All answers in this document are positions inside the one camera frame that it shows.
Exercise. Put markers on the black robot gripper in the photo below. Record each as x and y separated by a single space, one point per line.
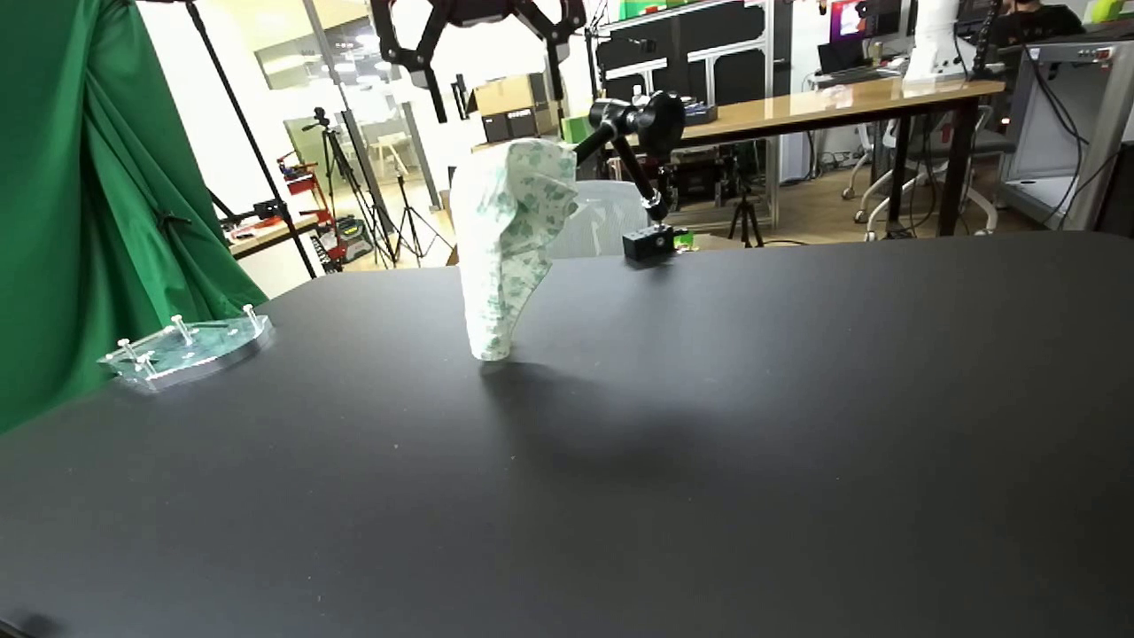
485 8

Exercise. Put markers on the white cloth with green print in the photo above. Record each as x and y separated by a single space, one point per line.
507 262

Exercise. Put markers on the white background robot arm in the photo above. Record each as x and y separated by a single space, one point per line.
937 37

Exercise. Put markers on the small brown cardboard box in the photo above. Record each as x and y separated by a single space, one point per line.
520 94

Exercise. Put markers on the thin light tripod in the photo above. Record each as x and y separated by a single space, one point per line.
416 218

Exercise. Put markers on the black panel cabinet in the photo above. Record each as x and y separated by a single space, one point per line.
694 54

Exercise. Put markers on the black backdrop stand pole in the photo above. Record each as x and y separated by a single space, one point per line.
253 154

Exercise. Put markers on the short black tripod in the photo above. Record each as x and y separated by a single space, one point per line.
747 220

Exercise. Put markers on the long wooden work table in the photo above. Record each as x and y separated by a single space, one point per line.
826 109

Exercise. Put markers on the computer monitor with pink screen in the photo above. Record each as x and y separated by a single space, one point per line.
856 37

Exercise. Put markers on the clear acrylic plate with standoffs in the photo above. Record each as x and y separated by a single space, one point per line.
188 350

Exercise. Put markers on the green backdrop curtain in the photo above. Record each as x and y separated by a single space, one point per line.
107 235

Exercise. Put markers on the grey equipment cart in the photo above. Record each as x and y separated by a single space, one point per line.
1070 129

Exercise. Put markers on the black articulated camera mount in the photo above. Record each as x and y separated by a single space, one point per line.
656 142

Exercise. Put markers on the tall black camera tripod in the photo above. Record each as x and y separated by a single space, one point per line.
357 188

